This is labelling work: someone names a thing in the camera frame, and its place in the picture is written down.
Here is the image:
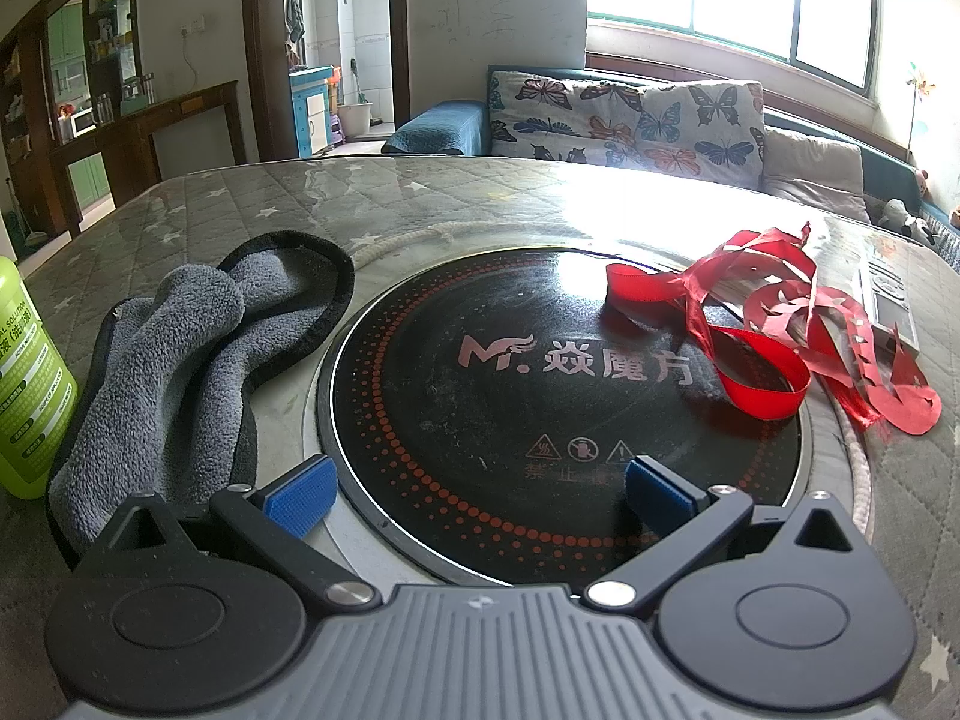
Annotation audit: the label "white waste bin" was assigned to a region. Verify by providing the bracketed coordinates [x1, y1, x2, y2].
[338, 103, 373, 142]

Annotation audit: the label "grey quilted star tablecloth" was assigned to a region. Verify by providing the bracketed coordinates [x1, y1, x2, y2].
[26, 156, 958, 718]

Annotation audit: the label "red ribbon strips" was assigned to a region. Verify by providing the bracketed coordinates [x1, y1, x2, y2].
[607, 227, 942, 436]

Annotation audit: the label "black round induction cooktop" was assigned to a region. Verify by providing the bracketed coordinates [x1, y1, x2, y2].
[316, 247, 812, 589]

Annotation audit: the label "remote control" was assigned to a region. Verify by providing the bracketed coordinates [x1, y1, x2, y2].
[861, 259, 919, 358]

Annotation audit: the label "butterfly print pillow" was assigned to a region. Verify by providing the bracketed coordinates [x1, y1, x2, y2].
[488, 70, 765, 190]

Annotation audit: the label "green plastic bottle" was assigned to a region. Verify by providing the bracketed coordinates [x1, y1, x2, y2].
[0, 257, 78, 499]

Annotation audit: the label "blue sofa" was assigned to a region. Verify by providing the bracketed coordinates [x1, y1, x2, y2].
[382, 65, 958, 270]

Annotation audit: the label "beige cushion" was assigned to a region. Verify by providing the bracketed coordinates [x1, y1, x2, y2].
[761, 127, 871, 224]

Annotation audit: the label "stuffed toy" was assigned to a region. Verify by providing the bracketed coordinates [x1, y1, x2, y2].
[878, 199, 934, 247]

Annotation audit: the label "grey microfibre cloth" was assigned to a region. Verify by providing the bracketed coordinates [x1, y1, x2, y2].
[46, 231, 355, 566]

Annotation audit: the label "dark wooden shelf cabinet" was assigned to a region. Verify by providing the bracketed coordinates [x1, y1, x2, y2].
[2, 0, 259, 238]

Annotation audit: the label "colourful pinwheel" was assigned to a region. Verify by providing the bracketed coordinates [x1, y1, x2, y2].
[905, 73, 935, 161]

